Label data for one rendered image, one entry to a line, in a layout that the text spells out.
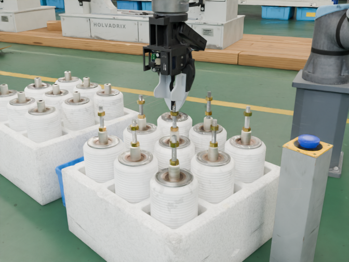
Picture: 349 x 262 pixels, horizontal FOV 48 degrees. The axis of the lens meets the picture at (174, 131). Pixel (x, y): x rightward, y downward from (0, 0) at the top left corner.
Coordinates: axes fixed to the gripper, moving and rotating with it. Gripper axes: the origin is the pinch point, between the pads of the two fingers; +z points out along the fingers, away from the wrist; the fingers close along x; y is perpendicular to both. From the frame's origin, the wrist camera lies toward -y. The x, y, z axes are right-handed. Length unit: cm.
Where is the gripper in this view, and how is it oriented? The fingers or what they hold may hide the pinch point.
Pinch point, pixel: (175, 104)
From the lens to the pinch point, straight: 89.2
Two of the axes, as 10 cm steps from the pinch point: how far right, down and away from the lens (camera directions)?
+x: 8.4, 2.1, -5.0
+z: 0.0, 9.2, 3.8
